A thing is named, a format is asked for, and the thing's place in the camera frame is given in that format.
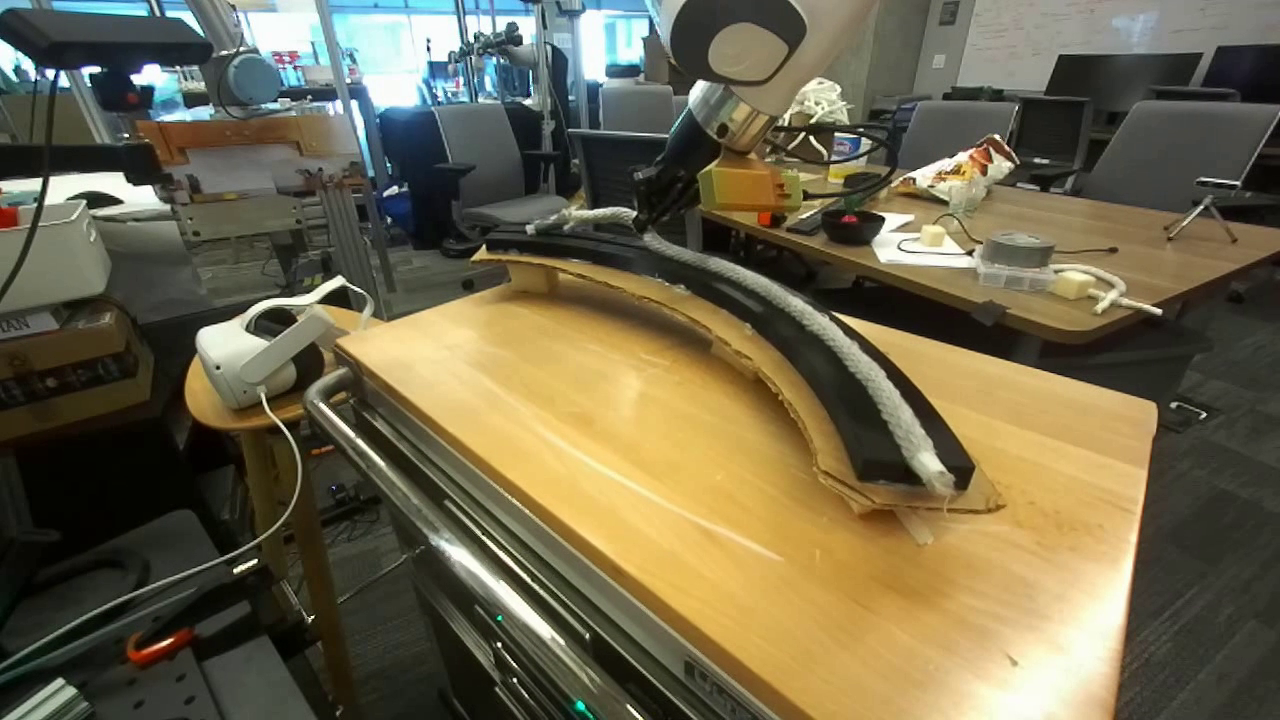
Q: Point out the yellow wrist camera mount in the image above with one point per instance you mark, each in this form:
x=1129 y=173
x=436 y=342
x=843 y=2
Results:
x=747 y=186

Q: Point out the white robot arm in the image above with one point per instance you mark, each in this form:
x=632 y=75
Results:
x=747 y=54

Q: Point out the long wooden office desk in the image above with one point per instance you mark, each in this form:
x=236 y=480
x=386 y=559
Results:
x=1172 y=267

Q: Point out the white VR headset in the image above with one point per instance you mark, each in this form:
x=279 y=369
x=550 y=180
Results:
x=252 y=353

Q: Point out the black perforated breadboard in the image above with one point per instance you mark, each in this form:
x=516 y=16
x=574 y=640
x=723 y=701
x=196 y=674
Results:
x=203 y=685

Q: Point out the black flat overhead panel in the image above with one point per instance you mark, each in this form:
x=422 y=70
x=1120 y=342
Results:
x=106 y=36

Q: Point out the white paper sheet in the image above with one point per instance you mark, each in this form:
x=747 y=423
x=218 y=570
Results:
x=904 y=257

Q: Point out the white power adapter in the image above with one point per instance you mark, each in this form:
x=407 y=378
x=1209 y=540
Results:
x=1075 y=286

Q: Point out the black curved grooved board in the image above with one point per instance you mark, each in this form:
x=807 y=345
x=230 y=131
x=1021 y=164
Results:
x=853 y=401

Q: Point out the orange clamp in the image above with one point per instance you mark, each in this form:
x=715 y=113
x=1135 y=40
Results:
x=157 y=650

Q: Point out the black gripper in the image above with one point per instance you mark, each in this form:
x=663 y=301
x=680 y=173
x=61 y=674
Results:
x=674 y=164

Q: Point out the cream round object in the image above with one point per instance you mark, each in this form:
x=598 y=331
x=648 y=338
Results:
x=932 y=237

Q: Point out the black long flat bar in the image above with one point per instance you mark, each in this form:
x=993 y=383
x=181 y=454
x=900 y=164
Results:
x=853 y=202

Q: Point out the white labelled bottle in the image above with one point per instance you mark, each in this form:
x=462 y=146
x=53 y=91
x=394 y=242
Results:
x=848 y=146

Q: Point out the white equipment box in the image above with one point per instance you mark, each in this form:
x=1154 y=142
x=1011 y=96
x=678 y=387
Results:
x=53 y=260

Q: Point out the grey tape roll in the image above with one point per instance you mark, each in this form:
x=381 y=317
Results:
x=1021 y=257

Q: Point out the dark office chair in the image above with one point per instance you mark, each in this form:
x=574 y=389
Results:
x=1055 y=131
x=604 y=163

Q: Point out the round wooden stool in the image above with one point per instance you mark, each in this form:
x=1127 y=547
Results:
x=267 y=466

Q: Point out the cardboard box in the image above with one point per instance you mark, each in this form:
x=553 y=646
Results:
x=243 y=142

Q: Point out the grey office chair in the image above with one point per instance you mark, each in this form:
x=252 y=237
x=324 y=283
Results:
x=495 y=163
x=1180 y=146
x=952 y=131

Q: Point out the wood topped metal cart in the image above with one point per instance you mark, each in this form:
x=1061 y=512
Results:
x=452 y=625

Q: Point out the snack chip bag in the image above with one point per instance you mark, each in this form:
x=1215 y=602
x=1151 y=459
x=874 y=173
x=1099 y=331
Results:
x=975 y=164

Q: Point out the black bowl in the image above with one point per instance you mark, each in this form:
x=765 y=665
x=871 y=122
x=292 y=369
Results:
x=853 y=226

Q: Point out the small tabletop tripod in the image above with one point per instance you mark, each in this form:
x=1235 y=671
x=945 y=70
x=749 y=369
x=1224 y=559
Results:
x=1203 y=202

